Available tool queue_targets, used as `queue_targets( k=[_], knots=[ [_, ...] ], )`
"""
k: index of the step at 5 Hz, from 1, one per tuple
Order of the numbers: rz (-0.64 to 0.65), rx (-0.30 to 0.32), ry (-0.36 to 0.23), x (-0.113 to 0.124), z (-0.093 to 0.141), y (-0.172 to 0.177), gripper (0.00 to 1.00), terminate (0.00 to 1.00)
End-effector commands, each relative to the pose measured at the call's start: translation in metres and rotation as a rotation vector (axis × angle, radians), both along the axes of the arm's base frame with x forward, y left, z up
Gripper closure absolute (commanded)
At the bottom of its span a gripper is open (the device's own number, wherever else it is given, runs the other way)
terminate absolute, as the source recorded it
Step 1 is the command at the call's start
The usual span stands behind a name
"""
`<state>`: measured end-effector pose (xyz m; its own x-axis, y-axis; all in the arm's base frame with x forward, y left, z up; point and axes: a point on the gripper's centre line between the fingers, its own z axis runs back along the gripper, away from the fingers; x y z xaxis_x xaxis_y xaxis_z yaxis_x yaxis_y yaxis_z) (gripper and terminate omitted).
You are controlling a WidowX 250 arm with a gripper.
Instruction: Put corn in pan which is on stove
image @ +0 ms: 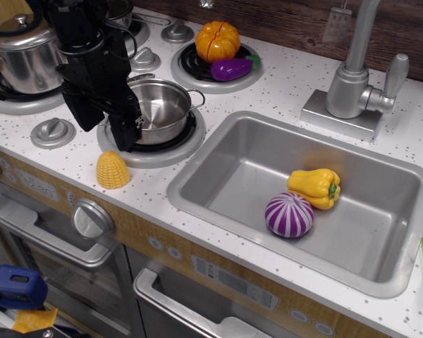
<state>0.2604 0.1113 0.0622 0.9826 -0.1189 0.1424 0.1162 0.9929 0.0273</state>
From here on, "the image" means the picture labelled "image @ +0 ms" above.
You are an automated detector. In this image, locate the round silver oven dial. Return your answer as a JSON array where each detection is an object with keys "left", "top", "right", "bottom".
[{"left": 70, "top": 198, "right": 115, "bottom": 239}]

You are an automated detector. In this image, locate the steel pot at back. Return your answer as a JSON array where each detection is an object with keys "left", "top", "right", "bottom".
[{"left": 106, "top": 0, "right": 133, "bottom": 28}]

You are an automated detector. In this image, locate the purple striped toy onion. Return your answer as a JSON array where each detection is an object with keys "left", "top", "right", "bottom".
[{"left": 264, "top": 192, "right": 314, "bottom": 238}]

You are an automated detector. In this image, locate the front left stove knob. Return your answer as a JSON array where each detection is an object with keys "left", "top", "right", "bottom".
[{"left": 30, "top": 118, "right": 76, "bottom": 149}]

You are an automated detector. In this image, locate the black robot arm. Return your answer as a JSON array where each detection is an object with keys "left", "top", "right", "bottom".
[{"left": 27, "top": 1, "right": 142, "bottom": 151}]

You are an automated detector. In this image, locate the front stove burner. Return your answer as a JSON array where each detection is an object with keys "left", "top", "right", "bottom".
[{"left": 97, "top": 109, "right": 206, "bottom": 169}]

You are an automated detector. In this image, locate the silver toy faucet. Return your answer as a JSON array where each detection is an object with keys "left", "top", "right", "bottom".
[{"left": 300, "top": 1, "right": 410, "bottom": 142}]

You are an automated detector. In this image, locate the silver dishwasher door handle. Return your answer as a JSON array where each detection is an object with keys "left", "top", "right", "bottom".
[{"left": 133, "top": 268, "right": 269, "bottom": 337}]

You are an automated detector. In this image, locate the back stove knob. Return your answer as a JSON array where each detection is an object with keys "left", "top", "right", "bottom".
[{"left": 161, "top": 19, "right": 195, "bottom": 44}]

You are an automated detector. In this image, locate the stove burner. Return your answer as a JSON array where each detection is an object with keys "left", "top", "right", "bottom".
[
  {"left": 0, "top": 66, "right": 66, "bottom": 116},
  {"left": 97, "top": 109, "right": 206, "bottom": 169},
  {"left": 171, "top": 44, "right": 262, "bottom": 94},
  {"left": 120, "top": 14, "right": 149, "bottom": 55}
]

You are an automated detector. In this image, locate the middle stove knob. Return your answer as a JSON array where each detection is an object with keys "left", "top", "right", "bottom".
[{"left": 130, "top": 47, "right": 161, "bottom": 73}]

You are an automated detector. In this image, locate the silver sink basin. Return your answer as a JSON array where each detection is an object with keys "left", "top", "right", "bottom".
[{"left": 167, "top": 111, "right": 423, "bottom": 298}]

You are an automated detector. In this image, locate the hanging grey spatula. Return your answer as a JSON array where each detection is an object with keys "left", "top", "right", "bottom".
[{"left": 322, "top": 1, "right": 353, "bottom": 43}]

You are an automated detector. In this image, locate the yellow cloth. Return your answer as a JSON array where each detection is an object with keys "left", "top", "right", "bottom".
[{"left": 12, "top": 308, "right": 58, "bottom": 333}]

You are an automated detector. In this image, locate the right back stove burner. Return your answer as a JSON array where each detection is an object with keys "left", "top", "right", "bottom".
[{"left": 171, "top": 44, "right": 262, "bottom": 94}]

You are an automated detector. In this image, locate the large steel pot with lid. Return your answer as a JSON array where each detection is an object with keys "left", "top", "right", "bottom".
[{"left": 0, "top": 13, "right": 65, "bottom": 94}]

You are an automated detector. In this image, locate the stove knob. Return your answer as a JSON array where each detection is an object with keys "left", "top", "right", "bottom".
[
  {"left": 30, "top": 118, "right": 76, "bottom": 149},
  {"left": 130, "top": 47, "right": 161, "bottom": 73},
  {"left": 161, "top": 19, "right": 195, "bottom": 44}
]

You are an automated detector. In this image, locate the purple toy eggplant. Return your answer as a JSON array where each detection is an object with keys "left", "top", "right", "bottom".
[{"left": 210, "top": 54, "right": 261, "bottom": 82}]

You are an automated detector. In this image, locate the small steel pan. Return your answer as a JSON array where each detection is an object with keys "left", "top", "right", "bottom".
[{"left": 128, "top": 78, "right": 206, "bottom": 146}]

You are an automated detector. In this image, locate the blue clamp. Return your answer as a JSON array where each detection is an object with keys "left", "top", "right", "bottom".
[{"left": 0, "top": 265, "right": 49, "bottom": 310}]

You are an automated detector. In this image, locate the silver oven door handle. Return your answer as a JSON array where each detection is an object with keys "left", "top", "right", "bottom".
[{"left": 0, "top": 194, "right": 112, "bottom": 272}]

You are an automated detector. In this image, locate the yellow toy corn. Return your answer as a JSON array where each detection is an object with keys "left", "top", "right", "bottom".
[{"left": 96, "top": 151, "right": 130, "bottom": 189}]

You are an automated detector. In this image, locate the yellow toy bell pepper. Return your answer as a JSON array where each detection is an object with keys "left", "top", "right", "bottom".
[{"left": 287, "top": 168, "right": 341, "bottom": 210}]

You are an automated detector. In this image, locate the back left stove burner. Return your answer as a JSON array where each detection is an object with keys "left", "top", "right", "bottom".
[{"left": 120, "top": 14, "right": 149, "bottom": 55}]

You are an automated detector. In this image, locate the orange toy pumpkin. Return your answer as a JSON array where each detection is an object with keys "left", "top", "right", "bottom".
[{"left": 195, "top": 21, "right": 240, "bottom": 63}]

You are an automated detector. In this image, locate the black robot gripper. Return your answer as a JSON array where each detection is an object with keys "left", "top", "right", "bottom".
[{"left": 55, "top": 26, "right": 143, "bottom": 151}]

